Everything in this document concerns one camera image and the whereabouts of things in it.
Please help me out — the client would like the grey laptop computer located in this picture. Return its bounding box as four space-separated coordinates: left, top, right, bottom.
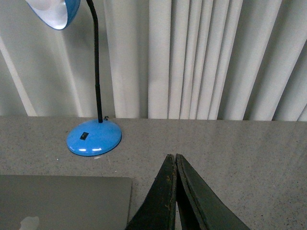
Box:
0 175 132 230

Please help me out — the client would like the white pleated curtain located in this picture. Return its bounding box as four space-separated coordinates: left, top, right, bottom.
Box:
0 0 307 121

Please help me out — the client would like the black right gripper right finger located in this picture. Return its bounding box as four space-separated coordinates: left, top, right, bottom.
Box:
176 154 249 230

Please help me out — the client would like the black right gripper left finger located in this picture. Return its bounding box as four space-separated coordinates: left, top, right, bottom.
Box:
126 154 177 230

